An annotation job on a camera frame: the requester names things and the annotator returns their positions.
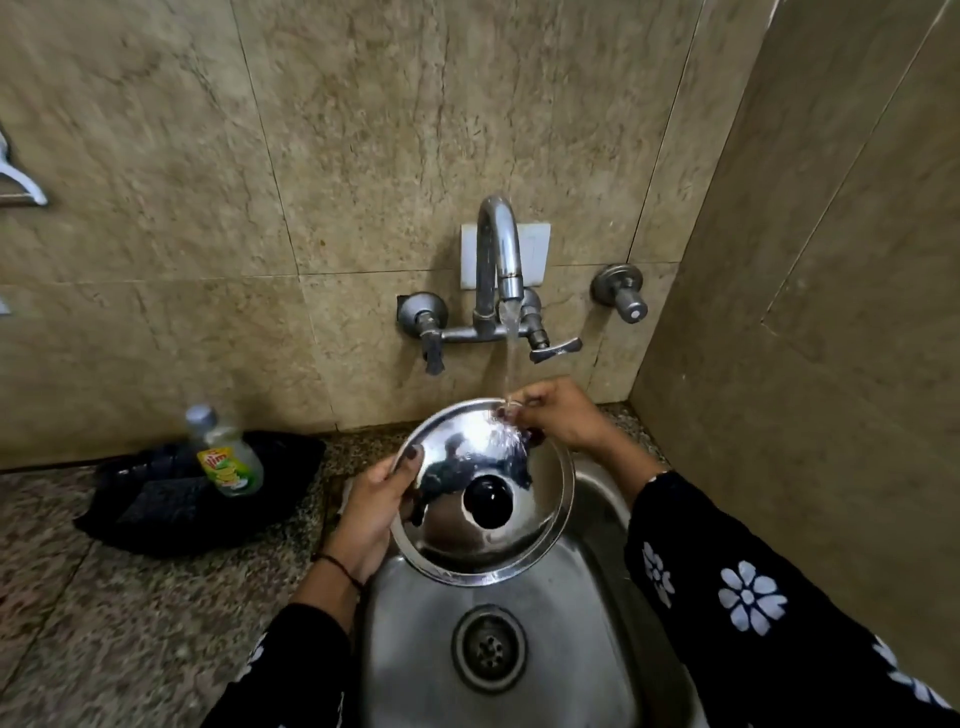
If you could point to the steel wall valve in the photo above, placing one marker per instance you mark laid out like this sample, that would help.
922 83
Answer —
619 289

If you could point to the steel sink drain strainer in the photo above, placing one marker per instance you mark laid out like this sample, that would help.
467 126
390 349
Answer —
489 649

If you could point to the person's right forearm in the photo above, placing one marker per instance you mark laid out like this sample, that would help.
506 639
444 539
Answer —
750 645

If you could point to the round steel lid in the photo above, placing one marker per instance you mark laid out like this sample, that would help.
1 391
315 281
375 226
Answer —
540 525

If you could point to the person's right hand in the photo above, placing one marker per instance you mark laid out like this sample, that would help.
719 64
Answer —
566 416

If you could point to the steel sink basin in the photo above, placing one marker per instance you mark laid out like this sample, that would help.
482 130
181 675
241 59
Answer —
420 645

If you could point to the clear dish soap bottle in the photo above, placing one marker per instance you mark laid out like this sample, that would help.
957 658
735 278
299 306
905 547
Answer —
229 465

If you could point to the white hanging peeler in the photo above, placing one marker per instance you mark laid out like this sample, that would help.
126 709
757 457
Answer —
26 187

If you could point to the white blank wall plate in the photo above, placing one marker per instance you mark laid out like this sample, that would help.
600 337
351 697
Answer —
536 251

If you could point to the person's left hand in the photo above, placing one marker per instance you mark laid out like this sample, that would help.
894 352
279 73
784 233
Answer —
371 517

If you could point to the black plastic soap tray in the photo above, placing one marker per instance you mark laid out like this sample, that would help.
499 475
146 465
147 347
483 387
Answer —
292 480

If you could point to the dark scrub sponge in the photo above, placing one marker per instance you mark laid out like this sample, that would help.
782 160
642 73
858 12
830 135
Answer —
161 502

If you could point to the steel wall faucet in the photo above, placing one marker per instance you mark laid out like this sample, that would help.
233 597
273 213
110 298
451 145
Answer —
499 232

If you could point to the black wrist thread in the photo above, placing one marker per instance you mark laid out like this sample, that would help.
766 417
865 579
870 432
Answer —
341 568

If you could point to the person's left forearm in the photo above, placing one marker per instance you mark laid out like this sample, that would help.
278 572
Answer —
322 600

